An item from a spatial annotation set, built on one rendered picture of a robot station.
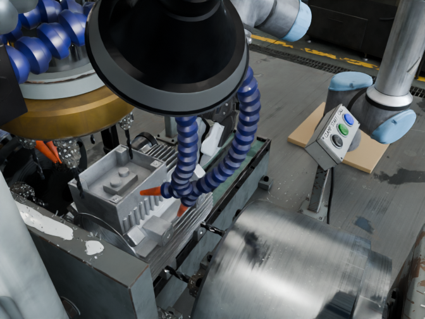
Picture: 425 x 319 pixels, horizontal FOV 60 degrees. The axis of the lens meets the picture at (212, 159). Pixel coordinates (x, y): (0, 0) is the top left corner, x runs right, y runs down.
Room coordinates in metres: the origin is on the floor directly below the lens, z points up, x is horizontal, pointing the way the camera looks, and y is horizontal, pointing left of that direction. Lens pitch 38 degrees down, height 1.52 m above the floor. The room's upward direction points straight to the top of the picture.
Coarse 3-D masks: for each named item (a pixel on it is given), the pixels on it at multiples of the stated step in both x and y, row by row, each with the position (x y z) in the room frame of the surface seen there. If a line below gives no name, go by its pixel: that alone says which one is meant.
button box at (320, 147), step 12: (336, 108) 0.76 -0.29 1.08; (324, 120) 0.74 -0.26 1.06; (336, 120) 0.71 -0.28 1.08; (324, 132) 0.65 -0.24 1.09; (336, 132) 0.67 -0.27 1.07; (348, 132) 0.70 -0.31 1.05; (312, 144) 0.64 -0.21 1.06; (324, 144) 0.62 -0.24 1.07; (348, 144) 0.66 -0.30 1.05; (312, 156) 0.63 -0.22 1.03; (324, 156) 0.62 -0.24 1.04; (336, 156) 0.61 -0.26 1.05; (324, 168) 0.62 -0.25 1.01
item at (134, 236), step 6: (144, 150) 0.58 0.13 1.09; (198, 168) 0.53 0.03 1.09; (198, 174) 0.52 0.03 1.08; (204, 174) 0.52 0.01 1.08; (72, 204) 0.43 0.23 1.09; (72, 210) 0.43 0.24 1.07; (132, 228) 0.38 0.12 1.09; (138, 228) 0.38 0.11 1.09; (126, 234) 0.37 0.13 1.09; (132, 234) 0.37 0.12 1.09; (138, 234) 0.37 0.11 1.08; (126, 240) 0.37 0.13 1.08; (132, 240) 0.36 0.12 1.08; (138, 240) 0.36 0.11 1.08; (132, 246) 0.36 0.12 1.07
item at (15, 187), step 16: (0, 144) 0.51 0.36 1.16; (16, 144) 0.53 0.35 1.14; (80, 144) 0.63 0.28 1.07; (0, 160) 0.50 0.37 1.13; (16, 160) 0.51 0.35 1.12; (32, 160) 0.54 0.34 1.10; (48, 160) 0.56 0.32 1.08; (80, 160) 0.63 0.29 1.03; (16, 176) 0.50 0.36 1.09; (32, 176) 0.53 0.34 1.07; (48, 176) 0.55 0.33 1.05; (64, 176) 0.58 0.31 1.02; (16, 192) 0.48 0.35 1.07; (32, 192) 0.49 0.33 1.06; (48, 192) 0.54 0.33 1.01; (64, 192) 0.57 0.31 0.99; (48, 208) 0.53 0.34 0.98; (64, 208) 0.56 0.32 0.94
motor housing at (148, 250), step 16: (176, 160) 0.53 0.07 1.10; (160, 208) 0.44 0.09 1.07; (176, 208) 0.45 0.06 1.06; (192, 208) 0.47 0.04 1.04; (208, 208) 0.50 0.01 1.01; (80, 224) 0.45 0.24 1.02; (96, 224) 0.47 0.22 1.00; (176, 224) 0.43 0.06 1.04; (192, 224) 0.45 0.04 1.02; (112, 240) 0.46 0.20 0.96; (144, 240) 0.38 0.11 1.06; (176, 240) 0.42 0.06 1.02; (144, 256) 0.35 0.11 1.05; (160, 256) 0.37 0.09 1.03
